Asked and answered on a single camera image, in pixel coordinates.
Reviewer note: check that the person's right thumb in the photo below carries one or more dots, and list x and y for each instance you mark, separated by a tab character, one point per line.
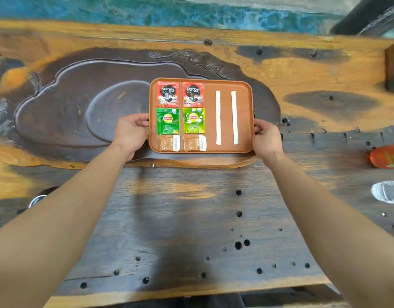
258	126

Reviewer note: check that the dark carved tea board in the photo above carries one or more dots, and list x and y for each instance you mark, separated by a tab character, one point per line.
71	109

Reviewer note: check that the dark green tea packet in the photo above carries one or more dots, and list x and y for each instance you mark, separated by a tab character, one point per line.
168	121

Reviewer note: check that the red coffee packet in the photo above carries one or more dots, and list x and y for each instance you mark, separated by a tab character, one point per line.
193	94
167	94

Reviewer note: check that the person's left thumb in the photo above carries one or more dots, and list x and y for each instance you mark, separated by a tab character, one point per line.
143	120

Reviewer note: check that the person's right forearm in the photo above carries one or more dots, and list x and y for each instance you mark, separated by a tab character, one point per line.
332	227

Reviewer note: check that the person's right hand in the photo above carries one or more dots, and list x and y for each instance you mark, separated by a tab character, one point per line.
268	141

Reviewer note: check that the clear plastic bottle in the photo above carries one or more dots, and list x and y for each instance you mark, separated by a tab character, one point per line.
388	191

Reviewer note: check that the black slanted bar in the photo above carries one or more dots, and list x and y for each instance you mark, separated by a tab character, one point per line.
364	17

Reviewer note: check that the orange bottle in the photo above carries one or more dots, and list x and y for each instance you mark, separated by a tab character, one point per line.
386	155

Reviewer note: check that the light green tea packet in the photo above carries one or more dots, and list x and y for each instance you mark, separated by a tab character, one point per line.
193	120

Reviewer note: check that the brown rectangular tray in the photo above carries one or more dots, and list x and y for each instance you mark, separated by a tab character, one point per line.
225	147

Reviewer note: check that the brown sugar packet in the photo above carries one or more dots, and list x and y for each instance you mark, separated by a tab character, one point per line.
168	143
194	143

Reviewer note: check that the person's left hand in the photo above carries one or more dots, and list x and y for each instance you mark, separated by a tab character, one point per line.
129	133

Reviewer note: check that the round metal rimmed object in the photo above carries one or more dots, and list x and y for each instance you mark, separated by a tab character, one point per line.
39	197

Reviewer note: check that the person's left forearm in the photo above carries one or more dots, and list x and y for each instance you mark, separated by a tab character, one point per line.
55	221

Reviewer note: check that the white stick packet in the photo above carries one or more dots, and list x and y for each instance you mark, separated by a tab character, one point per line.
234	117
218	117

